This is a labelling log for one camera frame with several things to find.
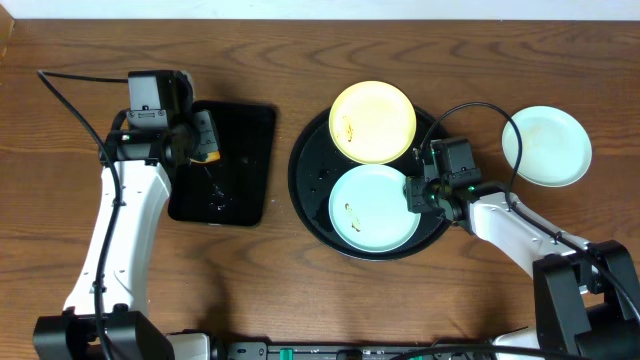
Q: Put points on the black rectangular tray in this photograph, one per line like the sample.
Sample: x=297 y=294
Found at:
x=232 y=189

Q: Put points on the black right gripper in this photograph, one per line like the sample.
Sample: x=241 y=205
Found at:
x=413 y=195

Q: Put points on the black round tray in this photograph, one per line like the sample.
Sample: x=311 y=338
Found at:
x=315 y=165

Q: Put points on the yellow plate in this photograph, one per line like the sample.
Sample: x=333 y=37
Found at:
x=372 y=122

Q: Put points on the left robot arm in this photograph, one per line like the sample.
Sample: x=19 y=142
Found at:
x=105 y=316

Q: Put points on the light blue plate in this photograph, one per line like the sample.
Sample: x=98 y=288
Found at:
x=368 y=209

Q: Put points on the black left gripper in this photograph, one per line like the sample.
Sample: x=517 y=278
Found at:
x=204 y=134

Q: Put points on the pale green plate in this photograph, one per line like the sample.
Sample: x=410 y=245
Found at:
x=556 y=149

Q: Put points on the green yellow sponge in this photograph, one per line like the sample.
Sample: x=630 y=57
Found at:
x=206 y=158

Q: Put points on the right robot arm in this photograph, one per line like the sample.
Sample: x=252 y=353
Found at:
x=586 y=294

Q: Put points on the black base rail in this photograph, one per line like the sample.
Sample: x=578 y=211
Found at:
x=350 y=350

